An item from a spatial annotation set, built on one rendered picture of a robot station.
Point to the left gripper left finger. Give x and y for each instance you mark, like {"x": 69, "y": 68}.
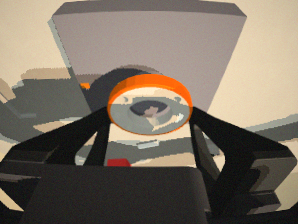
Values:
{"x": 59, "y": 146}

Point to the grey block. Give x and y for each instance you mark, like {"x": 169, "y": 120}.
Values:
{"x": 108, "y": 41}

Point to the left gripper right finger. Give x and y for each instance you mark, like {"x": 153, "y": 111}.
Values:
{"x": 253, "y": 163}

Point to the grey short cylinder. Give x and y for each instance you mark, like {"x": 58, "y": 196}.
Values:
{"x": 214, "y": 150}

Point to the cream round plate with orange rim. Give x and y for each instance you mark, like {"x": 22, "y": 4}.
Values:
{"x": 149, "y": 87}

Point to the red cube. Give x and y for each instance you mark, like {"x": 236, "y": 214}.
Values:
{"x": 118, "y": 162}

